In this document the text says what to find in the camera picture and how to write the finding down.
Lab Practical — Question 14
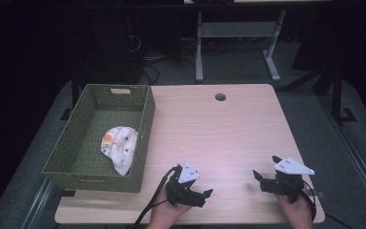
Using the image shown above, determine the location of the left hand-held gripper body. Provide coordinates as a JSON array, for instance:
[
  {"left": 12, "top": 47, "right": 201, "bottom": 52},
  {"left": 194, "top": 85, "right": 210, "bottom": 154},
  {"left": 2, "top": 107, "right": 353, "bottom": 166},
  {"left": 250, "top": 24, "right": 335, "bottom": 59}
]
[{"left": 165, "top": 159, "right": 205, "bottom": 208}]

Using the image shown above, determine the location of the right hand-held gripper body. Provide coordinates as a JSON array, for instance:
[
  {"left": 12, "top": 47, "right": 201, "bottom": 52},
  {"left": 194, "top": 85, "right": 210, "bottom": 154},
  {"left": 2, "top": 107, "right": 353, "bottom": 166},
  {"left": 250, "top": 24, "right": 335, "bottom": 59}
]
[{"left": 260, "top": 156, "right": 315, "bottom": 203}]

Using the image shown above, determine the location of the white patterned cloth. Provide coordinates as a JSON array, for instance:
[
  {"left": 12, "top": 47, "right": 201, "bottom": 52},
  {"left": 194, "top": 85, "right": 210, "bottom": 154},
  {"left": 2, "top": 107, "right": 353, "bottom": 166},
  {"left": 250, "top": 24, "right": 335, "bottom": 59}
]
[{"left": 100, "top": 125, "right": 139, "bottom": 177}]

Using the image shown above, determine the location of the green woven basket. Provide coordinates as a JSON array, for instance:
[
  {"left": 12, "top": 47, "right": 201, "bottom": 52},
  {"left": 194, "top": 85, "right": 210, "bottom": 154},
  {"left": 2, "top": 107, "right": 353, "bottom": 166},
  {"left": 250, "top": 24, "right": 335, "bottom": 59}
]
[{"left": 41, "top": 83, "right": 156, "bottom": 194}]

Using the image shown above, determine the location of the person's right hand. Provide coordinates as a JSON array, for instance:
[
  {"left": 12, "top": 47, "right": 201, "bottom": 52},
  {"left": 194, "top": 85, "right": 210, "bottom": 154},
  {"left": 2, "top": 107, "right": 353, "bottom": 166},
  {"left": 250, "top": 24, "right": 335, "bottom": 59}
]
[{"left": 274, "top": 187, "right": 315, "bottom": 229}]

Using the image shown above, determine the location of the black metal stand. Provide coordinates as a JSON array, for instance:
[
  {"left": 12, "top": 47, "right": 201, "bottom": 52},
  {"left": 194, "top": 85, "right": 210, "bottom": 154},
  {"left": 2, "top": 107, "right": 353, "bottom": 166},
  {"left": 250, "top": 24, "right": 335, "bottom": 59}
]
[
  {"left": 59, "top": 71, "right": 81, "bottom": 122},
  {"left": 311, "top": 61, "right": 358, "bottom": 126}
]

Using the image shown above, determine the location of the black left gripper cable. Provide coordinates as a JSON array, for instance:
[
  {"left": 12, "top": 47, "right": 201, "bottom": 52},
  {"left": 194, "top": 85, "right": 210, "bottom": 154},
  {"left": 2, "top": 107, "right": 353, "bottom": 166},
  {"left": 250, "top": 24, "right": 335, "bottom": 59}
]
[{"left": 132, "top": 165, "right": 181, "bottom": 229}]

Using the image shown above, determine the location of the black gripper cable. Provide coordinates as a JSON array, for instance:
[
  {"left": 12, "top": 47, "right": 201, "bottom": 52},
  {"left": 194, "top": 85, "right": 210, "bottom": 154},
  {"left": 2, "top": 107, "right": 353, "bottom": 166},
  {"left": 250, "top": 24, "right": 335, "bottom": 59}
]
[
  {"left": 132, "top": 165, "right": 181, "bottom": 229},
  {"left": 301, "top": 179, "right": 318, "bottom": 223}
]

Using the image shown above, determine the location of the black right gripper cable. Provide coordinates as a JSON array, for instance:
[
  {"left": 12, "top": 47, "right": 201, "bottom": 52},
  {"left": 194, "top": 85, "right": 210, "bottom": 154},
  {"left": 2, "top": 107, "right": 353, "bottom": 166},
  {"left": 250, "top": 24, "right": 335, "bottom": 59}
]
[{"left": 301, "top": 179, "right": 318, "bottom": 223}]

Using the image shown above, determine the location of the grey metal floor rail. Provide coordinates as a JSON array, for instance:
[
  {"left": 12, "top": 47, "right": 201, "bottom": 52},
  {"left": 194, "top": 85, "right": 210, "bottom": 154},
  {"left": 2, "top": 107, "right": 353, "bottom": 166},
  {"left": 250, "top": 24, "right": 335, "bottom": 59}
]
[
  {"left": 318, "top": 94, "right": 366, "bottom": 221},
  {"left": 20, "top": 177, "right": 55, "bottom": 229}
]

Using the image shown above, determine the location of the tangle of black floor cables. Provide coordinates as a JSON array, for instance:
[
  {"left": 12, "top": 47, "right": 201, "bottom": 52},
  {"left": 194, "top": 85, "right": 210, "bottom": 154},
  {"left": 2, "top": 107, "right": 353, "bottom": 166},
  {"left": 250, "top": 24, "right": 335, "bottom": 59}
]
[{"left": 132, "top": 32, "right": 198, "bottom": 86}]

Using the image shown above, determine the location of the grey metal desk frame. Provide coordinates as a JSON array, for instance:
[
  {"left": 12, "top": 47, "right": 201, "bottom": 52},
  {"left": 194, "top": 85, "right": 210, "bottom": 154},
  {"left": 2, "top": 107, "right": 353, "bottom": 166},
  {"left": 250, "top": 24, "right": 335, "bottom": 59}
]
[{"left": 194, "top": 10, "right": 288, "bottom": 84}]

